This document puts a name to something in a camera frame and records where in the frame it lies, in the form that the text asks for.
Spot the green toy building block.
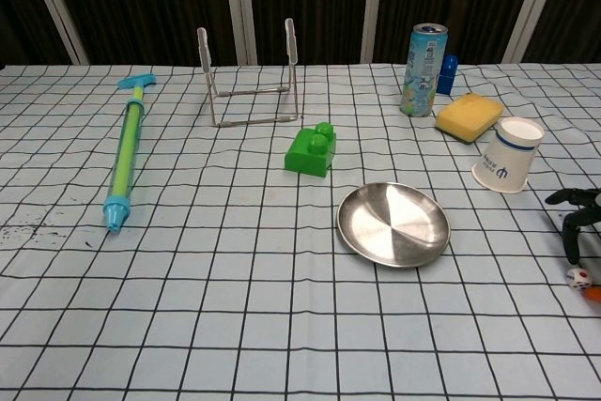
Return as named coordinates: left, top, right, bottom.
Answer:
left=284, top=121, right=338, bottom=178

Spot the yellow sponge green underside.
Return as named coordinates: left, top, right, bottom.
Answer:
left=434, top=93, right=505, bottom=146

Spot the checkered light blue tablecloth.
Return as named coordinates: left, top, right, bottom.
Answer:
left=0, top=62, right=601, bottom=401

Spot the white paper cup blue print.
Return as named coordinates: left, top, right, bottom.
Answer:
left=470, top=116, right=547, bottom=194

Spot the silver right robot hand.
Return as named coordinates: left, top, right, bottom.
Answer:
left=544, top=187, right=601, bottom=316

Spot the blue green water squirter toy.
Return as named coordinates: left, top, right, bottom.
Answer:
left=102, top=72, right=159, bottom=235

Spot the stainless steel plate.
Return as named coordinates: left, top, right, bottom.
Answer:
left=336, top=181, right=452, bottom=270

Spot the light blue drink can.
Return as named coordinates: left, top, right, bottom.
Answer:
left=399, top=23, right=449, bottom=118

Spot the white partition frame post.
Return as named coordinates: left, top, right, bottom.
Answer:
left=502, top=0, right=558, bottom=64
left=21, top=0, right=91, bottom=66
left=360, top=0, right=399, bottom=64
left=222, top=0, right=258, bottom=66

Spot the blue toy building block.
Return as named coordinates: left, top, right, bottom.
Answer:
left=435, top=54, right=459, bottom=96

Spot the white die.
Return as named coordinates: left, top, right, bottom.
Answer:
left=564, top=268, right=593, bottom=290

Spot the metal wire stand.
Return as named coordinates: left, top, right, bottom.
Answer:
left=196, top=18, right=301, bottom=129

